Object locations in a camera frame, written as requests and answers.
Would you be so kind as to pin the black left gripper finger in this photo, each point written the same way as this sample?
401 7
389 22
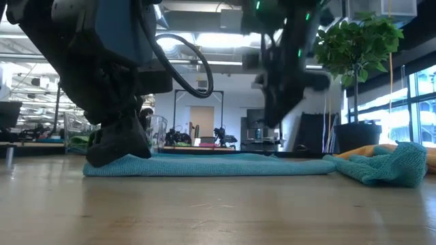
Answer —
119 143

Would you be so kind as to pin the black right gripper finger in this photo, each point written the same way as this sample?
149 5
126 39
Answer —
277 112

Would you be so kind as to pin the green microfiber towel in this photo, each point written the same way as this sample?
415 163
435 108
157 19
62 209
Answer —
79 139

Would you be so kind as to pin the light blue microfiber towel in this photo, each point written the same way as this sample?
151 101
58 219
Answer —
211 165

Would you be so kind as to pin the orange microfiber towel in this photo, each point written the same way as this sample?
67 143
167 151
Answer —
361 149

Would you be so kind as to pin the teal microfiber towel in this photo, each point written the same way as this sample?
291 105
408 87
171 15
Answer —
391 166

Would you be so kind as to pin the black background robot arm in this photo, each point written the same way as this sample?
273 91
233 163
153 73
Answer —
223 136
174 136

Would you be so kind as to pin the dark equipment cart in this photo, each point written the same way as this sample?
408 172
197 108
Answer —
259 143

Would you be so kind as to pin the person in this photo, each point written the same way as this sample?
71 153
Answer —
146 117

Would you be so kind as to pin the clear plastic bin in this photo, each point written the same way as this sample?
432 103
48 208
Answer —
158 132

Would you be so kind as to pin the black curtain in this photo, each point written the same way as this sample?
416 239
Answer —
313 132

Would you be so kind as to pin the green plant in black pot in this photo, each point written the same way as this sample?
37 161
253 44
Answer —
354 44

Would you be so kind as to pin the plain interior door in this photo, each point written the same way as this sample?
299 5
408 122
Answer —
204 119

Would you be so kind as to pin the small white box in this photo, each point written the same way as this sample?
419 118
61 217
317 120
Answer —
196 142

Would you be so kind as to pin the wooden background table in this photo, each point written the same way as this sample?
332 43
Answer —
204 148

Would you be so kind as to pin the black desk monitor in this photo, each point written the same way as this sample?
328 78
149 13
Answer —
10 114

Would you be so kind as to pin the black wall monitor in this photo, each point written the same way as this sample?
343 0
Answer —
255 117

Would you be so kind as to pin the black gantry frame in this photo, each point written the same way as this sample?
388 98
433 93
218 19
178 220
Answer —
57 109
222 112

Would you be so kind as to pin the black aluminium table frame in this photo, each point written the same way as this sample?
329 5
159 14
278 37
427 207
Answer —
299 155

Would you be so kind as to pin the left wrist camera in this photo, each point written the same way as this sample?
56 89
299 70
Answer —
122 30

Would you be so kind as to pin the silver metal post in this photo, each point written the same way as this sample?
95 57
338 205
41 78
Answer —
9 156

